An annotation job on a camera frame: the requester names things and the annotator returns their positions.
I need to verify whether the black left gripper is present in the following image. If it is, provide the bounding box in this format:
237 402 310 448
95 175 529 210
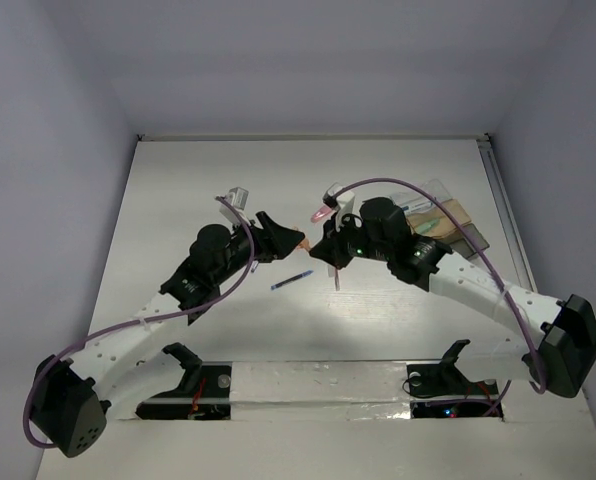
213 212 303 286

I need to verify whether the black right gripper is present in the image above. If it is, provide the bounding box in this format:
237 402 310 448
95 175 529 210
309 210 392 270

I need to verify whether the orange highlighter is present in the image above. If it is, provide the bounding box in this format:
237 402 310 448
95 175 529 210
295 227 312 252

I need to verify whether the pink highlighter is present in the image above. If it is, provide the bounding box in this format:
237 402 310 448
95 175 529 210
310 204 337 224

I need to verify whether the white marker blue cap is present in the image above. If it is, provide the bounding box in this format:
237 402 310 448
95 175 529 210
402 197 435 215

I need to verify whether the green correction tape pen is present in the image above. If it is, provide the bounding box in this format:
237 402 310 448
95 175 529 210
414 218 440 235

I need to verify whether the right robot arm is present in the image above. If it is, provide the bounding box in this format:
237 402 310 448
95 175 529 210
310 197 596 398

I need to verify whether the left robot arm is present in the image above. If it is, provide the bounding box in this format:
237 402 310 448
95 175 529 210
23 207 305 458

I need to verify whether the stationery organizer box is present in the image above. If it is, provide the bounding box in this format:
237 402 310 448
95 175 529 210
389 179 490 259

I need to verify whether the red gel pen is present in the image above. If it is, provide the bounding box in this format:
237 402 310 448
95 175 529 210
328 266 340 291

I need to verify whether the blue ink refill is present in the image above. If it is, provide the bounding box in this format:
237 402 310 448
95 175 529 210
270 269 314 291

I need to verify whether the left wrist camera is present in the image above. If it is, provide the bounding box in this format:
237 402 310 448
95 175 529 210
216 187 250 224

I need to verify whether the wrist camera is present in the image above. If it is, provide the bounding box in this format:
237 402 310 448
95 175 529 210
322 183 355 218
216 187 250 224

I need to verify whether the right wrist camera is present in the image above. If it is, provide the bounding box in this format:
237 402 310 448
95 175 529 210
322 183 355 218

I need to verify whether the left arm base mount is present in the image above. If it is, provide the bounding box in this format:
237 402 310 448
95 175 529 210
145 342 232 401

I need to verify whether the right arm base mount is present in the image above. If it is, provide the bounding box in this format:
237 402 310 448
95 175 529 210
402 339 479 399

